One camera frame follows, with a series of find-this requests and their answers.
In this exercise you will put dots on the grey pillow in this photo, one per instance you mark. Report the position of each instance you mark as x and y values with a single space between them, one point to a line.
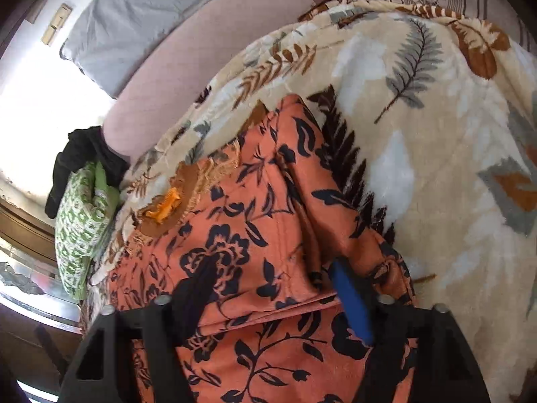
138 12

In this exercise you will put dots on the cream leaf print blanket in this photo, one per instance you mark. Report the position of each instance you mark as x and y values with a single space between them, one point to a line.
440 142

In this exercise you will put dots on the black cloth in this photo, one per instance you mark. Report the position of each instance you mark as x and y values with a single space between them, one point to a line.
84 151

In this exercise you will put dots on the orange black floral garment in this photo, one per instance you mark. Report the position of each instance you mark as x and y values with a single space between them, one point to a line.
260 235

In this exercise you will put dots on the beige wall light switch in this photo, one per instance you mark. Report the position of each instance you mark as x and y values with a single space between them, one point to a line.
56 24

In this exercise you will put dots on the wooden wardrobe with mirror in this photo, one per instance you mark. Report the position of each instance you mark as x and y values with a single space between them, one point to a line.
29 302

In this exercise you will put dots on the pink sofa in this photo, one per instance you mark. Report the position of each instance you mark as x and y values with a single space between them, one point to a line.
201 37

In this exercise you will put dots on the green white patterned pillow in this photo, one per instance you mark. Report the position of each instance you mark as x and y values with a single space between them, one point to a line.
79 226

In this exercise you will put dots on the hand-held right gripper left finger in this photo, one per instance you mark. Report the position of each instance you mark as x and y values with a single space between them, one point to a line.
189 302

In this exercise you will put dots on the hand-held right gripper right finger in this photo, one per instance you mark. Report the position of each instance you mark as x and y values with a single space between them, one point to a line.
354 302

